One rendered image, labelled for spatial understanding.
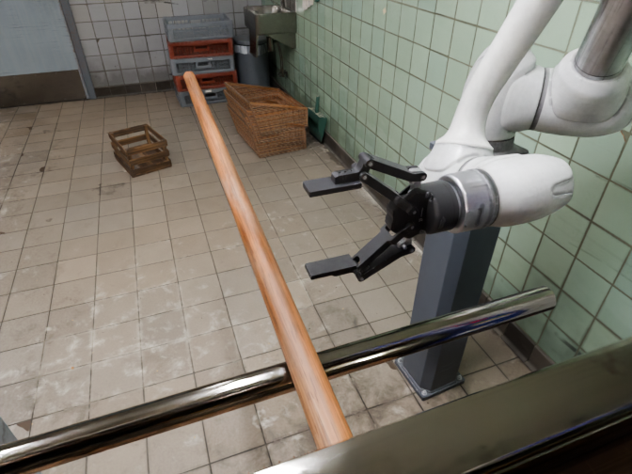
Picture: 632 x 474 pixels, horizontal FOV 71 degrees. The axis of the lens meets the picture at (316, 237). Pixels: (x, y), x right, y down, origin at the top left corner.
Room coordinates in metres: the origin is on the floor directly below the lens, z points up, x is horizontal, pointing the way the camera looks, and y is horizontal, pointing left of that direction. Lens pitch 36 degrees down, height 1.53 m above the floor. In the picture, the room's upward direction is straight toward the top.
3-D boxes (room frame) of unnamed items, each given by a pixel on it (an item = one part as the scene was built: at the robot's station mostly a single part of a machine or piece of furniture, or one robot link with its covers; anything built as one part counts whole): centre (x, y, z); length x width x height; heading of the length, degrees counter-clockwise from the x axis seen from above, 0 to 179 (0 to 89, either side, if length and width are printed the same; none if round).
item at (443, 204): (0.54, -0.15, 1.19); 0.09 x 0.07 x 0.08; 109
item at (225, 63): (4.58, 1.14, 0.38); 0.60 x 0.40 x 0.16; 108
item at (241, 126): (3.48, 0.41, 0.14); 0.56 x 0.49 x 0.28; 26
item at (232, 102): (3.47, 0.42, 0.26); 0.56 x 0.49 x 0.28; 27
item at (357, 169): (0.50, -0.05, 1.27); 0.05 x 0.01 x 0.03; 109
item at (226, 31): (4.58, 1.12, 0.68); 0.60 x 0.40 x 0.16; 110
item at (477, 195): (0.56, -0.22, 1.19); 0.09 x 0.06 x 0.09; 19
